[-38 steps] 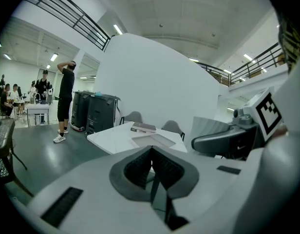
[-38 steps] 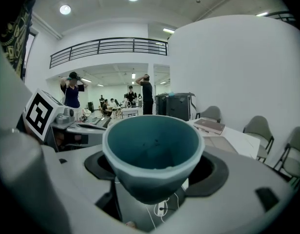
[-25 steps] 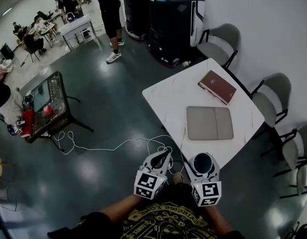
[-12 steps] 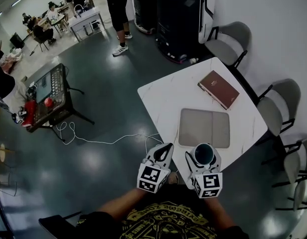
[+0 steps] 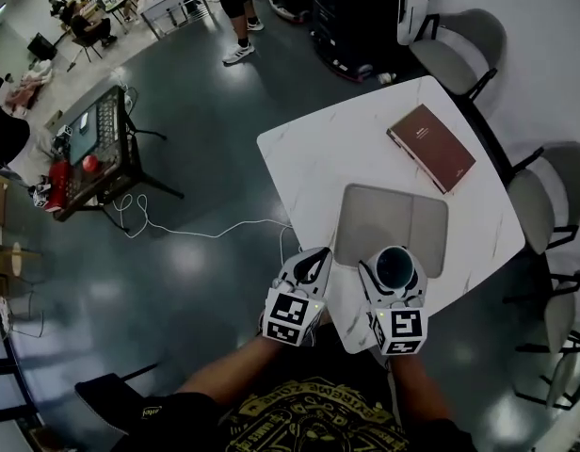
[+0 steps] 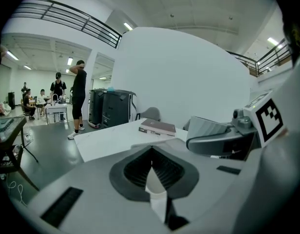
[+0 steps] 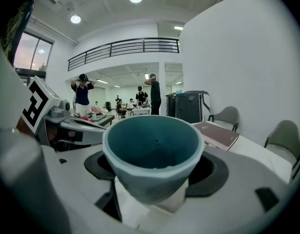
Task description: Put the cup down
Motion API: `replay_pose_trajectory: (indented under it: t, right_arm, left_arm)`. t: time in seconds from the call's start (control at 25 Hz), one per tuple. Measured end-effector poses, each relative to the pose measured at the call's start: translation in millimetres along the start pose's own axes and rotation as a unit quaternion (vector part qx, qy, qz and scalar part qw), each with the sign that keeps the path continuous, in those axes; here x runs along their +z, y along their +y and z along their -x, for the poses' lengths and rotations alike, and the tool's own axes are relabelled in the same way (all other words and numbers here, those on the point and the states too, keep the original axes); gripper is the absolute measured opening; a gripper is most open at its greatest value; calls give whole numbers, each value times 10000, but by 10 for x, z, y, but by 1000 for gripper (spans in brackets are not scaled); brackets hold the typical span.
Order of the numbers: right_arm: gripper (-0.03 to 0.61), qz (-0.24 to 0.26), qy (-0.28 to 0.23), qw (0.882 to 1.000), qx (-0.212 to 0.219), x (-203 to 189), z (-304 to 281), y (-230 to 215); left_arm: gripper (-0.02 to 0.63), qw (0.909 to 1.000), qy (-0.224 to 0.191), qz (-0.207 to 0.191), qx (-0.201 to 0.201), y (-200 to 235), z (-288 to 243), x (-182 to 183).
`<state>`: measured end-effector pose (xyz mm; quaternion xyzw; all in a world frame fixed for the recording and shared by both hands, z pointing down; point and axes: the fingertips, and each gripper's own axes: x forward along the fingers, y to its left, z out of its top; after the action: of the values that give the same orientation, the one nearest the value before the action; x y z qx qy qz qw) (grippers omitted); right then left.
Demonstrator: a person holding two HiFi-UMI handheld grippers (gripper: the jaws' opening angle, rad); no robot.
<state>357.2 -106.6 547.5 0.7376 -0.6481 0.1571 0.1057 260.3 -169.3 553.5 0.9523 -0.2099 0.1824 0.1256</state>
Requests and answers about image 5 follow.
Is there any white cup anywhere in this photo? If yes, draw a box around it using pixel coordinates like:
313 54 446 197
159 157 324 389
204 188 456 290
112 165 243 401
367 245 426 299

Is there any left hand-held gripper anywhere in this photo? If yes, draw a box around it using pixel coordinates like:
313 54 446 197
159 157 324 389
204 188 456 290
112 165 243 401
263 246 334 348

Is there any grey chair with black legs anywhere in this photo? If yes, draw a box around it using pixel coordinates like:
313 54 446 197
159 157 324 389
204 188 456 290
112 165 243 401
506 141 580 257
503 270 580 412
409 8 508 102

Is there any person's left forearm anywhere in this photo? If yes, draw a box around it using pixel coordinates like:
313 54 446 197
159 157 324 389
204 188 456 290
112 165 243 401
174 334 291 407

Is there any black chair with white stitching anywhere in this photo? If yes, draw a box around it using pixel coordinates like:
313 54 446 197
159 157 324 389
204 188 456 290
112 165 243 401
74 363 160 452

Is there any black case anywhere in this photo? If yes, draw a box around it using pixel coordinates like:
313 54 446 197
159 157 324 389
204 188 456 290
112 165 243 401
26 33 58 61

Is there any grey rectangular tray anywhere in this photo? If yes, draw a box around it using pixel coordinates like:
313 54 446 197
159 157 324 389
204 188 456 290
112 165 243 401
333 183 450 281

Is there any white metal table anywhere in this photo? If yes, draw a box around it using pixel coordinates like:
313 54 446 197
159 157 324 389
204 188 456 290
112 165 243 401
138 0 211 42

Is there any black-framed window wall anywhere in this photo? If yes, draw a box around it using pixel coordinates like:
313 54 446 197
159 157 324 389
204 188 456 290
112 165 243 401
0 322 42 442

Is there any black equipment cart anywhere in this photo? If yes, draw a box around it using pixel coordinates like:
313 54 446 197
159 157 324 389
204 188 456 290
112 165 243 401
52 85 186 234

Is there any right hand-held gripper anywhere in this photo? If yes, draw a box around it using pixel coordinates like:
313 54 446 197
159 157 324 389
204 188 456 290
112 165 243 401
357 257 431 357

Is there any person's right forearm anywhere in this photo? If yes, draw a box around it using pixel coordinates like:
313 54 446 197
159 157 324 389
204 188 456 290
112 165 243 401
388 353 455 424

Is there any brown hardcover book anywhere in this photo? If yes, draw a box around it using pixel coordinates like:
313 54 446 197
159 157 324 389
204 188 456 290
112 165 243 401
386 104 477 195

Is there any round wooden stool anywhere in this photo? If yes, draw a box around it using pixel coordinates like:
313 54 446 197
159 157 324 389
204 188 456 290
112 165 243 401
0 241 44 278

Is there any white floor cable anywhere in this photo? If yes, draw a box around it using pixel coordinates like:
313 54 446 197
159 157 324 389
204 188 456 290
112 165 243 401
99 193 304 283

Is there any person's black printed shirt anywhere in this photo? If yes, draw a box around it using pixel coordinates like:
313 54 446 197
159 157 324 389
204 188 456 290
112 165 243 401
141 377 479 452

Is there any red book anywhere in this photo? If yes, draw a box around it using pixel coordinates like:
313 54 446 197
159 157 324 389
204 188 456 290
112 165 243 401
43 160 75 212

